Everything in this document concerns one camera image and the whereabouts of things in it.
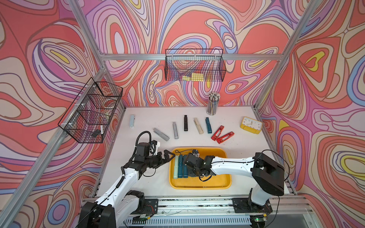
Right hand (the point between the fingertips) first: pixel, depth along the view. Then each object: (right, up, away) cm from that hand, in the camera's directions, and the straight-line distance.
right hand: (192, 175), depth 84 cm
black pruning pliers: (-4, +31, +23) cm, 39 cm away
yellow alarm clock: (+46, +30, +21) cm, 58 cm away
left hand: (-12, +11, -3) cm, 17 cm away
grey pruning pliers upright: (-11, +26, +18) cm, 33 cm away
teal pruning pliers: (+14, +29, +20) cm, 38 cm away
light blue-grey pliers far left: (-45, +32, +24) cm, 61 cm away
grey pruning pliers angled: (-22, +23, +18) cm, 36 cm away
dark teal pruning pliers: (-7, +5, 0) cm, 9 cm away
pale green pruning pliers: (-10, +1, -2) cm, 10 cm away
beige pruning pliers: (+6, +29, +21) cm, 36 cm away
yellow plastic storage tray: (+10, -3, -3) cm, 11 cm away
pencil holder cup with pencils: (+17, +45, +23) cm, 54 cm away
